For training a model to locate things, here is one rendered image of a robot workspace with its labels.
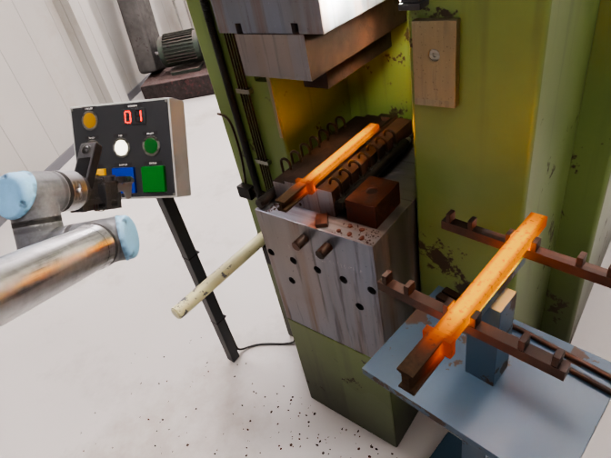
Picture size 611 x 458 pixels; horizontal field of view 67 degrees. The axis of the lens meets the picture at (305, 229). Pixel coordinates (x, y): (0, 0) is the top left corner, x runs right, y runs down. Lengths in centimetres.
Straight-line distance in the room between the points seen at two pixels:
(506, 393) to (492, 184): 43
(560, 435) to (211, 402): 141
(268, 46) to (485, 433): 87
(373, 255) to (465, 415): 39
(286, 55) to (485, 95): 41
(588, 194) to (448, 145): 61
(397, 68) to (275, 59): 52
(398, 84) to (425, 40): 52
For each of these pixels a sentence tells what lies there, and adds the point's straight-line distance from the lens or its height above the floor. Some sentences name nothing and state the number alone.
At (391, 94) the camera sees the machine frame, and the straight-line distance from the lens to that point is 152.
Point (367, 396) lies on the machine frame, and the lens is 161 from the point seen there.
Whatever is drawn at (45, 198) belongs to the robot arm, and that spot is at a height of 120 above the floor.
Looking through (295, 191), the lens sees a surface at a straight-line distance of 113.
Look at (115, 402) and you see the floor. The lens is 225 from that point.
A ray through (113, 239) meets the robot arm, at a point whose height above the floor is 114.
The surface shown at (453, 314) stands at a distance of 75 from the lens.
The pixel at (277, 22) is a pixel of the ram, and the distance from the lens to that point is 102.
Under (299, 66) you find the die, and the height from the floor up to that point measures 130.
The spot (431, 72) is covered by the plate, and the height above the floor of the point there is 126.
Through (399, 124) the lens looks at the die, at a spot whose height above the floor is 99.
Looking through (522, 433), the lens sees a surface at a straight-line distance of 97.
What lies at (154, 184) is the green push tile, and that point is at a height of 100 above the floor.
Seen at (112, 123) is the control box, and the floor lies 115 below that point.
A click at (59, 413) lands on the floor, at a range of 237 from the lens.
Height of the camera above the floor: 160
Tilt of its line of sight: 36 degrees down
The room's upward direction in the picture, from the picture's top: 13 degrees counter-clockwise
